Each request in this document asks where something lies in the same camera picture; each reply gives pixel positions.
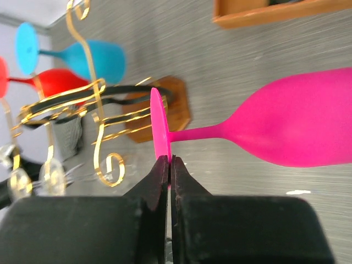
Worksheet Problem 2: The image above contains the clear wine glass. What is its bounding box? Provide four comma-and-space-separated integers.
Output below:
1, 144, 32, 208
34, 159, 99, 196

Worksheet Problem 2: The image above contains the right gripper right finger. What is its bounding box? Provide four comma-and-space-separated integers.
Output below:
170, 155, 211, 264

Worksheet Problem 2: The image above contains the black white striped cloth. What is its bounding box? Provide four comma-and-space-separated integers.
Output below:
53, 117, 84, 162

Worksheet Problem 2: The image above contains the red wine glass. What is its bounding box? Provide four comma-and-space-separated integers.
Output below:
1, 57, 89, 103

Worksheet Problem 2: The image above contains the pink wine glass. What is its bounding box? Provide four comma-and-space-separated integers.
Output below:
150, 68, 351, 168

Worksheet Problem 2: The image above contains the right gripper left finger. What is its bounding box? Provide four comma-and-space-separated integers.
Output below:
124, 156, 168, 263

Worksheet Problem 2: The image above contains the blue wine glass left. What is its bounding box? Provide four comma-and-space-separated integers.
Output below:
15, 23, 127, 84

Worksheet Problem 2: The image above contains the wooden compartment tray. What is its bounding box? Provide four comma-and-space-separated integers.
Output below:
212, 0, 351, 29

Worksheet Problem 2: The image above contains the gold wire wine glass rack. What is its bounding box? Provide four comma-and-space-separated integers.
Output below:
5, 0, 192, 188

